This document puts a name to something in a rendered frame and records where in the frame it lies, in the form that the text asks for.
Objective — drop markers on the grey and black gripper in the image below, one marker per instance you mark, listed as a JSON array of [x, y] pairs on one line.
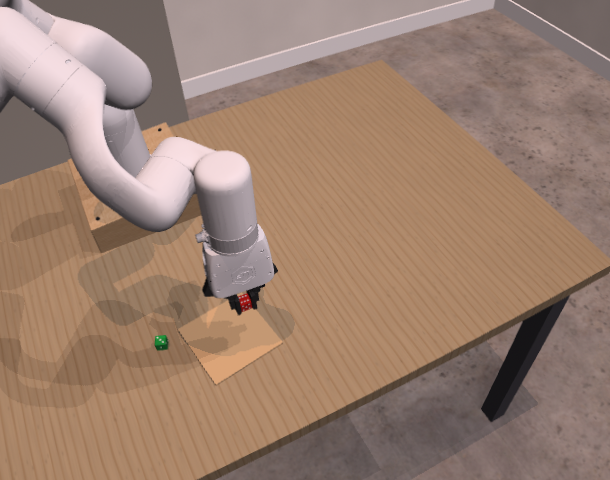
[[230, 274]]

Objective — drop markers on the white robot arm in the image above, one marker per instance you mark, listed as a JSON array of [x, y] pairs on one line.
[[150, 191]]

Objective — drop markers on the green die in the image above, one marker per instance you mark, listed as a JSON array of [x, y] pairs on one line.
[[161, 342]]

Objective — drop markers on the tan flat mat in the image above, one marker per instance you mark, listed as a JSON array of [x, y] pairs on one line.
[[225, 343]]

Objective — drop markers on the red die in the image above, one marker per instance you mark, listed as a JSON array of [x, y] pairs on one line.
[[245, 302]]

